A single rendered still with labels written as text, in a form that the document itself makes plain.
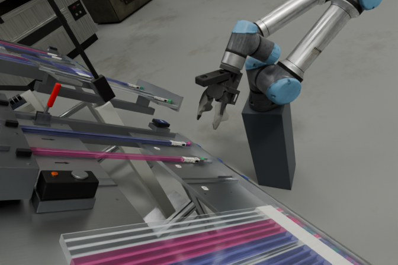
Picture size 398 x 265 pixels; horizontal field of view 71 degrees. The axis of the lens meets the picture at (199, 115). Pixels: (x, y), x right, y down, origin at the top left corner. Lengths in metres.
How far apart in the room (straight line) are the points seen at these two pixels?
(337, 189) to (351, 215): 0.15
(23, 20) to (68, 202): 3.74
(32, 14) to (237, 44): 3.51
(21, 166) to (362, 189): 1.52
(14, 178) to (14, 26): 3.66
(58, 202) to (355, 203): 1.41
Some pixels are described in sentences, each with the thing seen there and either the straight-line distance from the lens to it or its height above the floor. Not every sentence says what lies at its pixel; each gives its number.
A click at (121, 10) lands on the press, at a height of 0.17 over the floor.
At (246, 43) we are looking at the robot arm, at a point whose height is 0.95.
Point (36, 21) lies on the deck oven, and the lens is 4.21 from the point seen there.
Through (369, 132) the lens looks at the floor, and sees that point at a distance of 1.95.
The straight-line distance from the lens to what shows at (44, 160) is 0.60.
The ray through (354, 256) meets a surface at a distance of 0.70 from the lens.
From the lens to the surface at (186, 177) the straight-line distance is 0.70.
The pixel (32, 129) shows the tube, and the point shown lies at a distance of 0.71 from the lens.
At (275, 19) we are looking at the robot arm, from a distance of 1.13.
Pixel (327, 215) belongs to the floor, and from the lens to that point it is 1.58.
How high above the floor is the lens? 1.37
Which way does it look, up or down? 38 degrees down
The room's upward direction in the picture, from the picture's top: 20 degrees counter-clockwise
